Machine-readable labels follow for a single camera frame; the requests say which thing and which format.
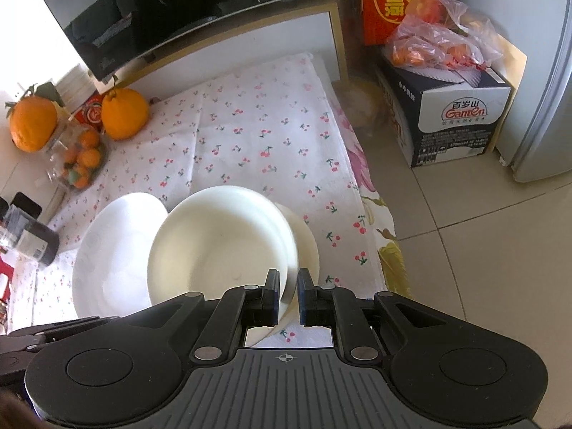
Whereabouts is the red lidded cup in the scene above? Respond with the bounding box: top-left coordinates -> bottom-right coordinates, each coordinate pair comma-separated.
74,94 -> 108,128

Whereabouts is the black microwave oven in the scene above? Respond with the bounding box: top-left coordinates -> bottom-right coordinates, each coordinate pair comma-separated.
42,0 -> 331,83

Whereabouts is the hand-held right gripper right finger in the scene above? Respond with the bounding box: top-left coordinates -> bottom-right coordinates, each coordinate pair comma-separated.
297,267 -> 457,363

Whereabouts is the clear bag of small oranges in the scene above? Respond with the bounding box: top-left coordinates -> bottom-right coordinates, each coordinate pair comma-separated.
45,118 -> 110,193

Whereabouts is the floral cloth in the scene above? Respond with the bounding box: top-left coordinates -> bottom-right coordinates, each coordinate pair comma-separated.
333,85 -> 405,296

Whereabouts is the stack of paper cups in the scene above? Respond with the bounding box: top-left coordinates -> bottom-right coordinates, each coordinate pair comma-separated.
56,66 -> 92,105

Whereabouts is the orange with leaves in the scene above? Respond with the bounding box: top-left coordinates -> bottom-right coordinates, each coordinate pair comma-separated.
5,83 -> 59,153

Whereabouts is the plastic bag of oranges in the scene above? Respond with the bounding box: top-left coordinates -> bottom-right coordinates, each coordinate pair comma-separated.
386,0 -> 503,72

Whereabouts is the large cream bowl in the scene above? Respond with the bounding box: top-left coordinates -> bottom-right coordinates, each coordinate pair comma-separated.
147,185 -> 298,318

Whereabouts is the grey refrigerator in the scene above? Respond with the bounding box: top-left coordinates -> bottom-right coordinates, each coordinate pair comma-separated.
494,0 -> 572,184

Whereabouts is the dark cardboard box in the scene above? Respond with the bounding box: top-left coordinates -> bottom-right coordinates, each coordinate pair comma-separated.
375,47 -> 512,168

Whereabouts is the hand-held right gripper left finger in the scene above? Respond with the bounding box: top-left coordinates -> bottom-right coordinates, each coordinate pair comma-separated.
120,268 -> 283,363

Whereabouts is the dark clear jar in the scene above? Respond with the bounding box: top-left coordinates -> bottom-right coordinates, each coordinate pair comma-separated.
0,197 -> 61,266

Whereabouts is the white plate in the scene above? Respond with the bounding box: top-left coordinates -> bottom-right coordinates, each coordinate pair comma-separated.
71,192 -> 169,320

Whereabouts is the wooden edged white shelf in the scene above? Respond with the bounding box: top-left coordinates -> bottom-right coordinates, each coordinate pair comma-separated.
116,0 -> 351,99

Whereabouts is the red cardboard box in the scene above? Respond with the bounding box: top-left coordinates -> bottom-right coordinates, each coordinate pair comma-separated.
351,0 -> 448,46

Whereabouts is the large orange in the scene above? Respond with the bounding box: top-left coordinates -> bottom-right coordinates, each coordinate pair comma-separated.
100,76 -> 150,140

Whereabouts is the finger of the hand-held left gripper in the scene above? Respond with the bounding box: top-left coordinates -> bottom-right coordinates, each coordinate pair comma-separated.
9,315 -> 121,350

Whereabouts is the small cream bowl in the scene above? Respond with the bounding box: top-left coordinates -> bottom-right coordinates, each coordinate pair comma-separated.
246,201 -> 320,347

